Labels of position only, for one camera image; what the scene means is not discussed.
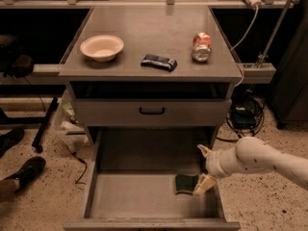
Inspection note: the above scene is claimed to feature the black stand leg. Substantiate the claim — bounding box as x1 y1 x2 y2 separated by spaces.
32 97 58 153

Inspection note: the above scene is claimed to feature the closed grey top drawer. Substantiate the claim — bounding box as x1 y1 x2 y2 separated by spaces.
75 100 231 127

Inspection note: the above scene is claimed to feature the clear plastic bag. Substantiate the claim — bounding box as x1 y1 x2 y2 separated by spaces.
51 90 89 148

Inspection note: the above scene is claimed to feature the black shoe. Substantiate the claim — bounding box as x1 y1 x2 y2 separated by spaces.
0 127 24 158
8 156 46 191

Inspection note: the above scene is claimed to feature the black shoe far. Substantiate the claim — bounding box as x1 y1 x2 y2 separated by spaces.
0 127 24 158

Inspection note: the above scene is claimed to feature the black drawer handle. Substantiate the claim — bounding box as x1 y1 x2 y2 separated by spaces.
139 107 166 116

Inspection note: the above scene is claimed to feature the open grey middle drawer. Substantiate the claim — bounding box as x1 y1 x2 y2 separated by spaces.
64 128 240 231

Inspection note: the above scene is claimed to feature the green yellow sponge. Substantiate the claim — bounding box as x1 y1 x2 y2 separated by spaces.
175 174 199 194

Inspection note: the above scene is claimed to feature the orange soda can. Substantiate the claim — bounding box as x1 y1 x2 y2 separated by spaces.
192 32 212 62

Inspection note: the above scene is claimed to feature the white paper bowl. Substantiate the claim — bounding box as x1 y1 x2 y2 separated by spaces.
80 35 124 63

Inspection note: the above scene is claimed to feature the white power cable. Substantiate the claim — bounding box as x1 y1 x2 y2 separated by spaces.
229 3 260 89

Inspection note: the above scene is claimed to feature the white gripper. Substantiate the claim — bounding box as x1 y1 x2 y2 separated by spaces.
192 144 239 195

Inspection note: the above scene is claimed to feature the black shoe near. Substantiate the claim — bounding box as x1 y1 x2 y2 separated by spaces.
8 156 46 191

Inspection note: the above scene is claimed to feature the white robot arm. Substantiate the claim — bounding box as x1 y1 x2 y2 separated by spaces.
193 137 308 195

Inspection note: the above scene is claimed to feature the blue snack bar wrapper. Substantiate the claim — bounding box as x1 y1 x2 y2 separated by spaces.
141 54 177 72

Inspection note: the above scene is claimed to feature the thin black floor cable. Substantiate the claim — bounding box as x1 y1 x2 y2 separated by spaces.
63 141 89 185

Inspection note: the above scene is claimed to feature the metal pole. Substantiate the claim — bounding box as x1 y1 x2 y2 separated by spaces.
254 0 293 68

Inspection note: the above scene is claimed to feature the grey drawer cabinet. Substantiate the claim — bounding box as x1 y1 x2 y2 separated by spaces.
59 5 243 231

